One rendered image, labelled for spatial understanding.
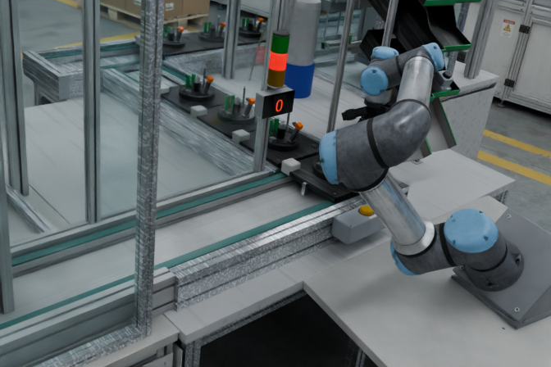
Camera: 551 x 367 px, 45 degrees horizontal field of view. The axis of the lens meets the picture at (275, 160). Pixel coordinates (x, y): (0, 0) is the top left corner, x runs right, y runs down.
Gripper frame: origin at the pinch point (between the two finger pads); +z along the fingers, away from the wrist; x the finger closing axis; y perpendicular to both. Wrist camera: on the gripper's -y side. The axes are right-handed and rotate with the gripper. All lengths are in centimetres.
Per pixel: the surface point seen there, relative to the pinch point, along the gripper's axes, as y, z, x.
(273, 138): -32.7, 5.5, -5.6
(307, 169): -15.4, 9.0, -6.0
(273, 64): -20.3, -26.7, -21.4
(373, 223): 15.6, 12.0, -8.7
